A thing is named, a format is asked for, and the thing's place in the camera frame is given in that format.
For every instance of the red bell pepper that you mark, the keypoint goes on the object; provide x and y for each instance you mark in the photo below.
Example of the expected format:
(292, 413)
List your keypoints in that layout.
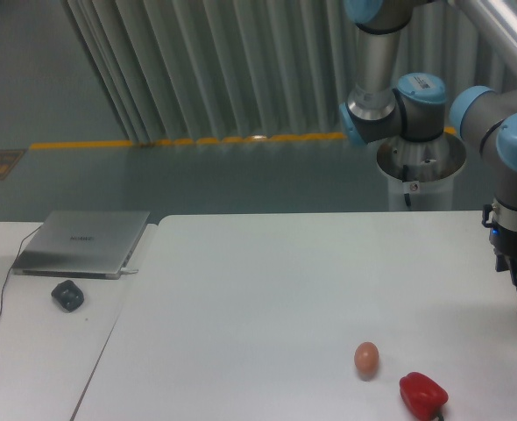
(423, 397)

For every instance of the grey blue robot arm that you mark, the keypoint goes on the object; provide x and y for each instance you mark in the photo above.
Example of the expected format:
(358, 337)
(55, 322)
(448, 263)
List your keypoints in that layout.
(422, 137)

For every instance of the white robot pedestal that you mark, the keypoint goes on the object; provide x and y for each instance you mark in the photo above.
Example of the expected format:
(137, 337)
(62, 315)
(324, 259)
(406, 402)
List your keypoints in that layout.
(421, 176)

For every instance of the small black device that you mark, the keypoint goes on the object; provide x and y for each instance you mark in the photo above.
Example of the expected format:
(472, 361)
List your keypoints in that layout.
(68, 296)

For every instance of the grey pleated curtain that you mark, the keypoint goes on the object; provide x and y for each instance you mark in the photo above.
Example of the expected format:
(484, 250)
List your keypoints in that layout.
(176, 70)

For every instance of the brown egg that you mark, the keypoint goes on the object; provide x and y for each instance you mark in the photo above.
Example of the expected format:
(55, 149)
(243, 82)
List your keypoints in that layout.
(366, 359)

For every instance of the silver closed laptop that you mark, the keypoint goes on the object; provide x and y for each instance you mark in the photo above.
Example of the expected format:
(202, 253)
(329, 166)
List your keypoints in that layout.
(83, 244)

